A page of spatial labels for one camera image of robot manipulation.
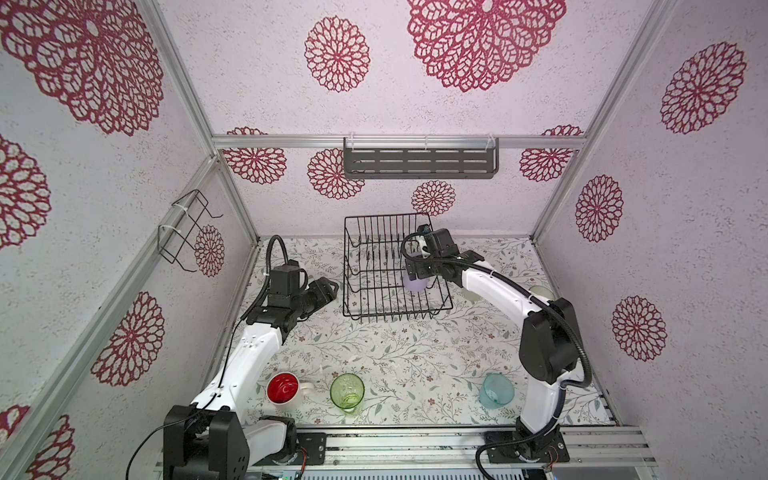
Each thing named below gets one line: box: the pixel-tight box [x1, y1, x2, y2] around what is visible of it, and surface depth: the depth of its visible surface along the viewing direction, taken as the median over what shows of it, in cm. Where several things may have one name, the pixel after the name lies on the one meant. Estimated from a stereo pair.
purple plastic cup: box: [403, 275, 428, 293], surface depth 104 cm
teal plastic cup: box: [478, 372, 515, 410], surface depth 79 cm
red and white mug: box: [266, 371, 314, 412], surface depth 80 cm
